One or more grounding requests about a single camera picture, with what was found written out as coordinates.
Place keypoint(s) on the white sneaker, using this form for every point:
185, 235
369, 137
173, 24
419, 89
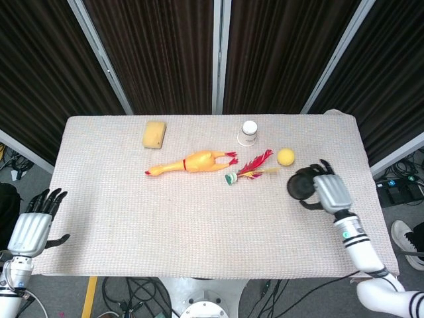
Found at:
401, 232

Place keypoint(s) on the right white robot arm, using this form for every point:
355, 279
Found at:
361, 251

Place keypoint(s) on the red feather shuttlecock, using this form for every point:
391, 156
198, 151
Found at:
231, 178

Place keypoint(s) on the bystander black clothing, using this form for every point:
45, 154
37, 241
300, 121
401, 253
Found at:
6, 205

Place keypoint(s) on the yellow rubber chicken toy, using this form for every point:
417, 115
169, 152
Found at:
198, 162

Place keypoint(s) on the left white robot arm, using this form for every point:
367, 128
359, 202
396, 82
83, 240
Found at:
15, 281

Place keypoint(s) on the yellow floor tape strip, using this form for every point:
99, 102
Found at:
89, 298

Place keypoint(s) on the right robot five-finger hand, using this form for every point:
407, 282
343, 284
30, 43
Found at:
333, 193

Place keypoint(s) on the white paper cup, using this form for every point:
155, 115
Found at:
248, 134

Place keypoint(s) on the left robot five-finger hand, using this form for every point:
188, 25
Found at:
30, 235

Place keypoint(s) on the beige waffle tablecloth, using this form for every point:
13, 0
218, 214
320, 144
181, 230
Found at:
132, 215

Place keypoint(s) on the yellow foam ball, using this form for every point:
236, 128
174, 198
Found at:
286, 156

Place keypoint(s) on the black trouser leg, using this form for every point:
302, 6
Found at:
418, 236

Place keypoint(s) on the yellow sponge block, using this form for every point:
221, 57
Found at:
154, 134

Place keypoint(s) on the dark partition screen grey frame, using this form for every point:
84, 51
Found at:
159, 49
281, 49
391, 83
33, 66

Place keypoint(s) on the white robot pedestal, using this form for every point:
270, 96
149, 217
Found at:
205, 288

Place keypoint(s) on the black round puck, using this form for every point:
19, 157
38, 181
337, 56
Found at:
298, 189

